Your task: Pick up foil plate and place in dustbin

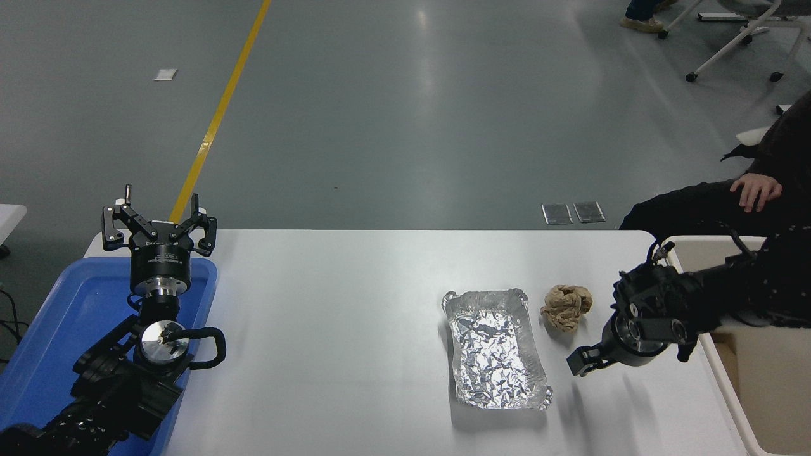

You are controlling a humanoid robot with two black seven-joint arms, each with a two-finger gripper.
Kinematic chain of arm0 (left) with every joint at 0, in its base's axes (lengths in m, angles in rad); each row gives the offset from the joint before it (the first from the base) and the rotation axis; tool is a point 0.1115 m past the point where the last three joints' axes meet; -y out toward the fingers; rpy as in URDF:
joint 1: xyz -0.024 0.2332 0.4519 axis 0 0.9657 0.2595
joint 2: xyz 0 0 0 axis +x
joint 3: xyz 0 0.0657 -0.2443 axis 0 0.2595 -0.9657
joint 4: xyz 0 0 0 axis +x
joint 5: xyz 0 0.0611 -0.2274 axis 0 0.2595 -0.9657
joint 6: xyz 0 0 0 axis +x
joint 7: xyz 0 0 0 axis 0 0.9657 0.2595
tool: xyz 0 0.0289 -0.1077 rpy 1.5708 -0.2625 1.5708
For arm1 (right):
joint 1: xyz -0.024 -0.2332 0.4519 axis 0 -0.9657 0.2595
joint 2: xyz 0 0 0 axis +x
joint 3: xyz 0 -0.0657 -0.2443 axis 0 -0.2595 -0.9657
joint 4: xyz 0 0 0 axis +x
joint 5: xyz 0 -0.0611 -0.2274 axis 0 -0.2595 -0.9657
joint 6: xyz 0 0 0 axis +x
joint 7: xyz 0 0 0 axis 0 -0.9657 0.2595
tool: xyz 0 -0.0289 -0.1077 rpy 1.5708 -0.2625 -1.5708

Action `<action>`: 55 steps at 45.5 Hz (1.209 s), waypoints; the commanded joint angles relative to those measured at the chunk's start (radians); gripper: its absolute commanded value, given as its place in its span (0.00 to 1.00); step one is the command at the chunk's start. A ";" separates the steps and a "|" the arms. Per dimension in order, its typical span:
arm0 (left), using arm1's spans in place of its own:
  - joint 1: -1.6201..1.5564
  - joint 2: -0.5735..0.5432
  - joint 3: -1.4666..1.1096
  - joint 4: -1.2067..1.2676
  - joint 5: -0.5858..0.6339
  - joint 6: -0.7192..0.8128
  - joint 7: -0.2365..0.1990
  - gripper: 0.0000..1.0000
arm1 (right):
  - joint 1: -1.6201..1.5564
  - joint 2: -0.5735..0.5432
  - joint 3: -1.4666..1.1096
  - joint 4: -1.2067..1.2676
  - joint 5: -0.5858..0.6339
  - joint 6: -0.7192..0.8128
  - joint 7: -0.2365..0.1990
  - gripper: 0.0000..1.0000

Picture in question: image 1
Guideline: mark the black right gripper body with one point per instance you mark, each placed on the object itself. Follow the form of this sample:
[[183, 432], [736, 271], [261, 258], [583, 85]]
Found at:
[[611, 348]]

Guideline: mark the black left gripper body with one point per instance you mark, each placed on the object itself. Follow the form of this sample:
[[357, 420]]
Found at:
[[161, 266]]

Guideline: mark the silver foil tray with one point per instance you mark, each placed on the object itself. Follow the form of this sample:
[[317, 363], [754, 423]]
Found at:
[[494, 348]]

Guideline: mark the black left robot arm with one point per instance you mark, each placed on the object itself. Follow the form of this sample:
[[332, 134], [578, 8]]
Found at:
[[114, 386]]

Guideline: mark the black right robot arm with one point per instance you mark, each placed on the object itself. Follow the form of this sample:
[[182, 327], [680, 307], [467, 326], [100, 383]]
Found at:
[[665, 291]]

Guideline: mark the metal floor plate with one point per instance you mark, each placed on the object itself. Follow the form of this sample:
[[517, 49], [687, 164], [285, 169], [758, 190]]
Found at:
[[589, 212], [557, 213]]

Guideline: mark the person's hand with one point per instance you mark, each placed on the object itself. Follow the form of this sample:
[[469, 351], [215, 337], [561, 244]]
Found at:
[[757, 187]]

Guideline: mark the crumpled tan paper ball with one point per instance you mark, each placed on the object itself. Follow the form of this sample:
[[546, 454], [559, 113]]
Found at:
[[566, 307]]

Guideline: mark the blue plastic tray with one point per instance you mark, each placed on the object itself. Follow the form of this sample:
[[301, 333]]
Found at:
[[76, 304]]

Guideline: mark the white side table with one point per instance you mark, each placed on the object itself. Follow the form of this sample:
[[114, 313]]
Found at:
[[9, 218]]

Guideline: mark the white floor tag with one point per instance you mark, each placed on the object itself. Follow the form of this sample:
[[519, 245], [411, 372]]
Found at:
[[165, 75]]

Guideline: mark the large pale bin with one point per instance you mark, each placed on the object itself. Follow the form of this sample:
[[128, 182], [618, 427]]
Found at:
[[766, 392]]

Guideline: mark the person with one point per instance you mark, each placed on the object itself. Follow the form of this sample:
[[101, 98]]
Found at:
[[792, 145], [643, 24]]

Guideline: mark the white wheeled chair frame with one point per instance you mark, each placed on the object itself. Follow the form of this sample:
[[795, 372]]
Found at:
[[722, 50]]

